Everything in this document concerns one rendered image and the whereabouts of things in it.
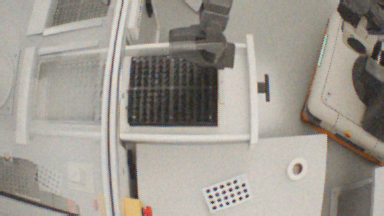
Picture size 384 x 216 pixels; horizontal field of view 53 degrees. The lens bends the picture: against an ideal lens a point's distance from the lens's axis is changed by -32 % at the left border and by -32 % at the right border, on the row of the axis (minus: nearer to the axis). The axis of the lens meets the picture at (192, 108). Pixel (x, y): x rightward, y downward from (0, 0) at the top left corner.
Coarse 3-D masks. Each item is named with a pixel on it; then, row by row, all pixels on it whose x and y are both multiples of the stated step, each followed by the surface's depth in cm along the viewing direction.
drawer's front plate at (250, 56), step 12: (252, 36) 138; (252, 48) 137; (252, 60) 136; (252, 72) 135; (252, 84) 134; (252, 96) 133; (252, 108) 133; (252, 120) 132; (252, 132) 131; (252, 144) 132
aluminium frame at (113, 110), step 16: (128, 0) 136; (128, 16) 138; (112, 64) 130; (112, 80) 130; (112, 96) 129; (112, 112) 128; (112, 128) 127; (112, 144) 126; (112, 160) 124; (112, 176) 123; (0, 192) 44; (112, 192) 122; (0, 208) 42; (16, 208) 46; (32, 208) 53; (48, 208) 64; (112, 208) 120
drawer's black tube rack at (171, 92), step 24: (144, 72) 139; (168, 72) 142; (192, 72) 142; (144, 96) 139; (168, 96) 141; (192, 96) 141; (216, 96) 140; (144, 120) 139; (168, 120) 139; (192, 120) 139; (216, 120) 138
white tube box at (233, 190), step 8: (240, 176) 141; (216, 184) 141; (224, 184) 141; (232, 184) 141; (240, 184) 141; (248, 184) 141; (208, 192) 144; (216, 192) 141; (224, 192) 144; (232, 192) 140; (240, 192) 142; (248, 192) 140; (208, 200) 140; (216, 200) 140; (224, 200) 140; (232, 200) 143; (240, 200) 140; (216, 208) 143; (224, 208) 140
